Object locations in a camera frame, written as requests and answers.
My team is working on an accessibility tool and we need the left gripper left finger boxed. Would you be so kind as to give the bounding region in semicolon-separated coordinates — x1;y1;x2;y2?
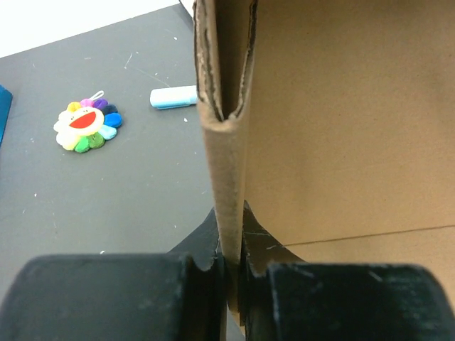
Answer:
1;213;226;340

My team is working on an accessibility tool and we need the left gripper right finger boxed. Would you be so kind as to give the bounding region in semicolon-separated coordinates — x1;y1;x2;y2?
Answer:
239;205;454;340

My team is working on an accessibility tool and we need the brown cardboard box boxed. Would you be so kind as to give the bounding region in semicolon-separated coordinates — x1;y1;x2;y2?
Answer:
193;1;454;336

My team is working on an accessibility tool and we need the blue toothpaste box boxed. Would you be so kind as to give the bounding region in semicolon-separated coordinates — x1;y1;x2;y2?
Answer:
0;85;13;143

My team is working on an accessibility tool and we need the rainbow flower plush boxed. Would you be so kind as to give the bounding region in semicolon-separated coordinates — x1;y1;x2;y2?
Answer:
53;90;123;153

